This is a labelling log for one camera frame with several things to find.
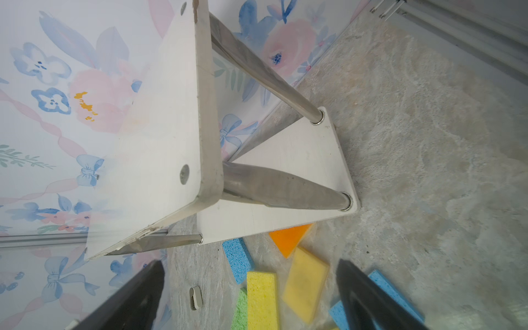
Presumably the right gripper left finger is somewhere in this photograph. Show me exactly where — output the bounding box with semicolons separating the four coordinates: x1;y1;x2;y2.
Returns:
74;261;165;330

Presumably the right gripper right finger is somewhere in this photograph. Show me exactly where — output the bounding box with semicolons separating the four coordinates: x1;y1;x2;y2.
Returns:
336;259;426;329

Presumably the pale yellow orange-backed sponge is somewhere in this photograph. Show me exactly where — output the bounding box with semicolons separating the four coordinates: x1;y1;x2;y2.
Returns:
281;247;329;325

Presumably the orange sponge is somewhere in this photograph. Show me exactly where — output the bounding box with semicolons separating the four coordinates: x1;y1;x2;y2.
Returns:
269;224;313;259

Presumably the yellow cellulose sponge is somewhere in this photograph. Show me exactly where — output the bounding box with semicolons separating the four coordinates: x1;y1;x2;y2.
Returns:
247;272;280;330

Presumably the blue sponge near shelf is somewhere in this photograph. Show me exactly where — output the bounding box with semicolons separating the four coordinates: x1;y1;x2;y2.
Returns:
222;238;254;285

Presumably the white two-tier shelf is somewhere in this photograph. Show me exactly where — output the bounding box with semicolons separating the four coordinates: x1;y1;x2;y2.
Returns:
86;1;360;259

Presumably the blue sponge right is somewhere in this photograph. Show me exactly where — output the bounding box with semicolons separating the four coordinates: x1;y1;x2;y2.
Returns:
329;269;425;330

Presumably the green sponge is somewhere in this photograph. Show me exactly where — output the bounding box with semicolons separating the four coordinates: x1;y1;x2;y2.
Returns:
230;288;248;330

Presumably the right corner metal post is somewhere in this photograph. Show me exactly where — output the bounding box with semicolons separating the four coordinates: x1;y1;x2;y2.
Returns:
1;233;89;250

